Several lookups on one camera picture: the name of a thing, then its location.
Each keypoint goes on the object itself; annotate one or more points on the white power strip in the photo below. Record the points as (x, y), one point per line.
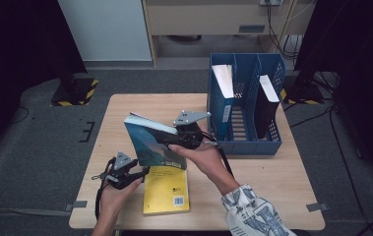
(270, 2)

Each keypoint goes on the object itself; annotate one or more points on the teal illustrated book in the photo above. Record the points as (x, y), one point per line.
(148, 147)

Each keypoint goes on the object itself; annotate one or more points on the blue plastic file rack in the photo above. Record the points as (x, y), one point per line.
(239, 147)

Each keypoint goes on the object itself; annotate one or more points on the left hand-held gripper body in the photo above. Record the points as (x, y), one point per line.
(121, 173)

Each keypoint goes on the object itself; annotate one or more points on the white panel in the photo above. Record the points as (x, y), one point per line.
(108, 29)

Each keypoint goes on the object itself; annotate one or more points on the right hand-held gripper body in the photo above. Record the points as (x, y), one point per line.
(190, 136)

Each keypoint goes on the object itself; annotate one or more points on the black yellow striped stand base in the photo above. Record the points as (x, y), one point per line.
(305, 93)
(75, 93)

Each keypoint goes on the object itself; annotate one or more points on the person's right hand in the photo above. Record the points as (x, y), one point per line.
(203, 160)

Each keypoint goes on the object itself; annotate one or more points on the dark curtain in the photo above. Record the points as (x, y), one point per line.
(16, 49)
(364, 65)

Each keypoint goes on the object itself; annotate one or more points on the grey cabinet label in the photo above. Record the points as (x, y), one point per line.
(251, 28)

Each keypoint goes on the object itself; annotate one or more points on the person's left hand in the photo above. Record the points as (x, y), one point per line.
(118, 200)

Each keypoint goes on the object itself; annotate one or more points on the yellow book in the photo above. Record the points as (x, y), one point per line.
(164, 190)

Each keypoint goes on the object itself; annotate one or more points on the beige wooden cabinet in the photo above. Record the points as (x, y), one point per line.
(207, 19)

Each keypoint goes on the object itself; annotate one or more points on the light blue book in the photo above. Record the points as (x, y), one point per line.
(221, 111)

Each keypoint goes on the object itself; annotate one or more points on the black book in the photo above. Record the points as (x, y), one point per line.
(266, 114)

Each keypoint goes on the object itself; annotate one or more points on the grey tape strip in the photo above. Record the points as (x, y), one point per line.
(317, 207)
(75, 206)

